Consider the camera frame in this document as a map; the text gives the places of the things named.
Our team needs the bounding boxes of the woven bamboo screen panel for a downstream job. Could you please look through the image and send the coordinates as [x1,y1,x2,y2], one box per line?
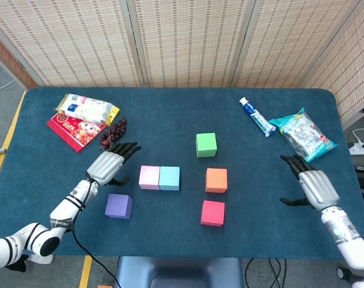
[126,0,256,88]
[303,0,364,121]
[232,0,362,89]
[0,0,140,88]

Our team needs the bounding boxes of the red cartoon calendar booklet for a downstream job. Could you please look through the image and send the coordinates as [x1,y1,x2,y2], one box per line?
[46,112,108,153]

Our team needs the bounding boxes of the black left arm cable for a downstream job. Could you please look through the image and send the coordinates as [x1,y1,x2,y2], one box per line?
[70,176,122,288]

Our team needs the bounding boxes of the light blue foam cube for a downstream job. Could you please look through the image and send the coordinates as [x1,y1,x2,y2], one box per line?
[158,166,181,192]

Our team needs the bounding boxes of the red foam cube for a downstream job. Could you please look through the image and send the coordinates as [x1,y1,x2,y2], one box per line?
[200,200,226,227]

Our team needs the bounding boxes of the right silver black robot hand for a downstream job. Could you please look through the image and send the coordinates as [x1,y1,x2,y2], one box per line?
[279,154,341,211]

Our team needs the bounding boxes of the pink foam cube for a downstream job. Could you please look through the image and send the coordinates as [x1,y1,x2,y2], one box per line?
[138,165,161,190]

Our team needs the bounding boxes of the black floor cables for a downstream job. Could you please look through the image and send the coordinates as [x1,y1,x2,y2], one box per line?
[244,257,287,288]

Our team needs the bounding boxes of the white power strip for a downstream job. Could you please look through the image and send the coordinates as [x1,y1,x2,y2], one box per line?
[348,142,364,156]

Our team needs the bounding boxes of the white yellow snack bag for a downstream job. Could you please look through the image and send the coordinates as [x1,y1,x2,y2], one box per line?
[55,93,121,127]

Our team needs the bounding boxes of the teal fabric table cover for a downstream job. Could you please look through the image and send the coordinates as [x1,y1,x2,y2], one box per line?
[0,86,364,260]

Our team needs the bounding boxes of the purple foam cube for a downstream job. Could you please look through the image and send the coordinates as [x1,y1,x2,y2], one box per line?
[104,193,133,220]

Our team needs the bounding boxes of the white blue toothpaste tube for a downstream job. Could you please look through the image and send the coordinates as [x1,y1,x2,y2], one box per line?
[239,97,276,138]

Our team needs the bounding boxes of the teal snack bag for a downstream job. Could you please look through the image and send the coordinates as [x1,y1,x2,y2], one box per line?
[269,107,339,167]

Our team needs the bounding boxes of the orange foam cube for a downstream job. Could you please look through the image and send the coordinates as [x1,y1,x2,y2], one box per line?
[205,167,228,194]

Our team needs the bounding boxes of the black stand foot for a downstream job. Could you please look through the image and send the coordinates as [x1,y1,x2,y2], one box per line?
[336,266,359,285]

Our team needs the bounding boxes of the dark red grape bunch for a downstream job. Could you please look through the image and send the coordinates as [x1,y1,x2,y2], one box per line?
[99,118,128,152]

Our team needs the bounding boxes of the white power cable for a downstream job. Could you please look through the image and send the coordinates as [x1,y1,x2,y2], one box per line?
[352,127,364,145]

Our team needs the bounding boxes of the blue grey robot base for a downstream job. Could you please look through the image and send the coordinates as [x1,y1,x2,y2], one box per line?
[115,256,244,288]

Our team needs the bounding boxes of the green foam cube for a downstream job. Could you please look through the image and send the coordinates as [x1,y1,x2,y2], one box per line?
[195,132,218,158]

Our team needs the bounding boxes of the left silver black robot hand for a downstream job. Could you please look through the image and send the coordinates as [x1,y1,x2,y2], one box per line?
[86,142,142,187]

